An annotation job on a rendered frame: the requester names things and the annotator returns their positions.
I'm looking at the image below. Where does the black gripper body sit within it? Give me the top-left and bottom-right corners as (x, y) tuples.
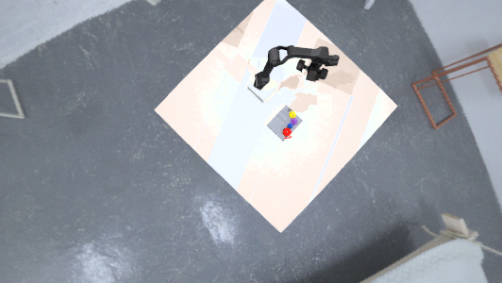
(295, 59), (328, 79)

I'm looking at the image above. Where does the red gear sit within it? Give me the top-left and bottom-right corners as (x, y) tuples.
(282, 127), (292, 137)

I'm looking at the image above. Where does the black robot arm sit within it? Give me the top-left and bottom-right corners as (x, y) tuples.
(253, 45), (340, 90)

